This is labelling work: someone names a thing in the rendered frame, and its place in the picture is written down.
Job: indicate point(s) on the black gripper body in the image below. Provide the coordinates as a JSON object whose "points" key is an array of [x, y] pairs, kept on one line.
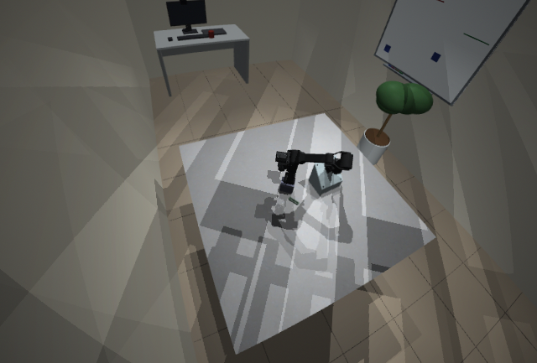
{"points": [[289, 178]]}

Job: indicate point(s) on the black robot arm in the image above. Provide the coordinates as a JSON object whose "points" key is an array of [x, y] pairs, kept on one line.
{"points": [[296, 157]]}

